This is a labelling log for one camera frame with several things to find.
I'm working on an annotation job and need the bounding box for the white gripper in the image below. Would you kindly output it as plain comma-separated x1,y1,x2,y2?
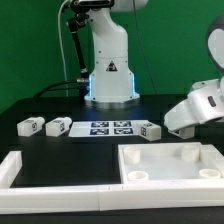
164,78,224,132

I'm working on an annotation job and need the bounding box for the white square tabletop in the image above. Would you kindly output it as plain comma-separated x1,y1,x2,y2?
118,142,224,184

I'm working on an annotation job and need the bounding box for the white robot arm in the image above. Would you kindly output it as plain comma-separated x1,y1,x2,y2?
70,0,224,132

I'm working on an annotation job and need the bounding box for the white U-shaped obstacle fence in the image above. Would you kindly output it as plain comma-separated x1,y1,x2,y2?
0,151,224,214

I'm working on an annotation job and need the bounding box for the paper sheet with fiducial markers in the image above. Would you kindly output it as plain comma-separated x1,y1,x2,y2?
69,120,144,137

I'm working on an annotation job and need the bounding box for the black cable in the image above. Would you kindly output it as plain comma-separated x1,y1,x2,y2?
32,77,90,98

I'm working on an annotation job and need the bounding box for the white cable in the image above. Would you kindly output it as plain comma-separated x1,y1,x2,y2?
57,0,70,98

